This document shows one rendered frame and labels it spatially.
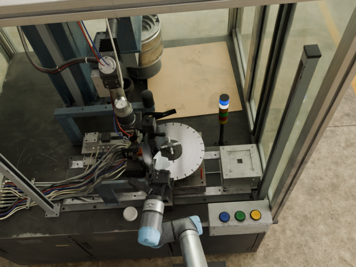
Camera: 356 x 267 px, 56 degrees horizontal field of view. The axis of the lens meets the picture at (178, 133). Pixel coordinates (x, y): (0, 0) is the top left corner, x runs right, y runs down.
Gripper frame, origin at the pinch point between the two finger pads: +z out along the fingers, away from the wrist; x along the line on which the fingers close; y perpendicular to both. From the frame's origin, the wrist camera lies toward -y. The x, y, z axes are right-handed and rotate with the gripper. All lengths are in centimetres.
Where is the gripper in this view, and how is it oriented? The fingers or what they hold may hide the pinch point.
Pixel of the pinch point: (157, 154)
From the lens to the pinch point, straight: 136.5
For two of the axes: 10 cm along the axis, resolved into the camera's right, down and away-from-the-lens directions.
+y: 9.6, -0.2, -2.7
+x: -2.4, -5.4, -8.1
